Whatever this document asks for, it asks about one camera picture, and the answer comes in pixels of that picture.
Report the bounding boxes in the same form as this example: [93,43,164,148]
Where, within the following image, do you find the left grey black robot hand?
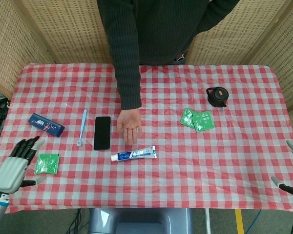
[0,136,47,195]

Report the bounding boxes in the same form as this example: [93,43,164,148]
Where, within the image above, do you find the person's bare hand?
[116,108,143,145]

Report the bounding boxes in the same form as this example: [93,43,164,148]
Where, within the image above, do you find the white and blue toothpaste tube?
[110,145,158,162]

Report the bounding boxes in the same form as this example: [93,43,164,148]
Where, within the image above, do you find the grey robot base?
[87,208,193,234]

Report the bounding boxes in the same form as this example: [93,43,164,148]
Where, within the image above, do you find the person's dark sleeved arm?
[97,0,143,111]

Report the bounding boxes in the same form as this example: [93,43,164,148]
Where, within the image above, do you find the red white checkered tablecloth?
[0,62,293,214]

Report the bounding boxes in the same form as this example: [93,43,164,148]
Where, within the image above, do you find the person's dark sweater torso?
[134,0,240,66]

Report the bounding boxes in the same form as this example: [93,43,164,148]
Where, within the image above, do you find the black smartphone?
[93,116,112,151]

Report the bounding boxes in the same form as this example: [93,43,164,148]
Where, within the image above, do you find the green sachet with white label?
[34,153,61,176]

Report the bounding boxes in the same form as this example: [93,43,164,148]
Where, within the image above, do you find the green sachet with white leaf print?
[180,107,198,128]

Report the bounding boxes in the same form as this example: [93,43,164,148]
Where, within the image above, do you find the dark blue patterned box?
[28,113,65,137]

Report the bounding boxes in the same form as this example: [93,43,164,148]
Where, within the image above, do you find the green sachet with white text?
[191,110,215,134]

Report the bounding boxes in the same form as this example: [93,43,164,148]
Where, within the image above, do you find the yellow floor tape strip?
[235,209,245,234]

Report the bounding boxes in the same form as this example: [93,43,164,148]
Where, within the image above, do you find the black cast iron teapot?
[206,86,229,108]

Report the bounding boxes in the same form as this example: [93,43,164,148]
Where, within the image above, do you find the woven rattan screen panel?
[14,0,113,64]
[0,0,54,98]
[241,0,293,137]
[185,0,293,66]

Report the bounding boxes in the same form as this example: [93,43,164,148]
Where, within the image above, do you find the thin blue cable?
[249,209,262,234]

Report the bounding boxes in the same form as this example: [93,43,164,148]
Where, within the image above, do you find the black cables under table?
[65,209,88,234]

